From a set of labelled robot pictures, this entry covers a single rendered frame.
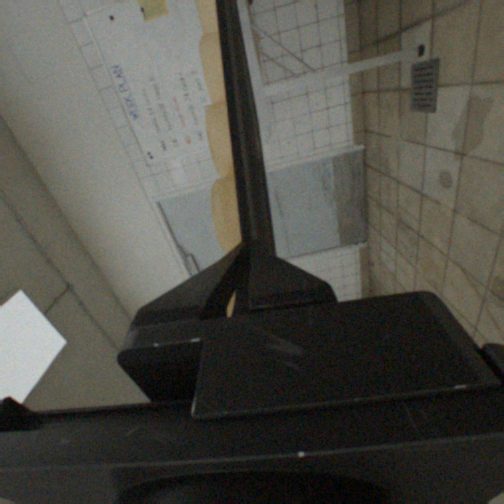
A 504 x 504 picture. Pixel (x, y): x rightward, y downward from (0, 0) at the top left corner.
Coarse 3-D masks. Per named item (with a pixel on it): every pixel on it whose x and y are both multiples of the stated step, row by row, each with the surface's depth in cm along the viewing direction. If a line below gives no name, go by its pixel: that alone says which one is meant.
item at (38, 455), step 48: (0, 432) 5; (48, 432) 4; (96, 432) 4; (144, 432) 4; (192, 432) 4; (240, 432) 4; (288, 432) 4; (336, 432) 4; (384, 432) 3; (432, 432) 3; (480, 432) 3; (0, 480) 4; (48, 480) 4; (96, 480) 4; (144, 480) 4; (192, 480) 4; (240, 480) 4; (288, 480) 4; (336, 480) 4; (384, 480) 4; (432, 480) 4; (480, 480) 4
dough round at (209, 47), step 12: (204, 36) 17; (216, 36) 17; (204, 48) 17; (216, 48) 17; (204, 60) 17; (216, 60) 17; (204, 72) 17; (216, 72) 17; (216, 84) 17; (216, 96) 18
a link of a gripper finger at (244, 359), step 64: (192, 320) 6; (256, 320) 5; (320, 320) 5; (384, 320) 5; (448, 320) 4; (192, 384) 6; (256, 384) 4; (320, 384) 4; (384, 384) 4; (448, 384) 4
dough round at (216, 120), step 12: (216, 108) 16; (216, 120) 16; (216, 132) 16; (228, 132) 15; (216, 144) 16; (228, 144) 16; (216, 156) 16; (228, 156) 16; (216, 168) 17; (228, 168) 17
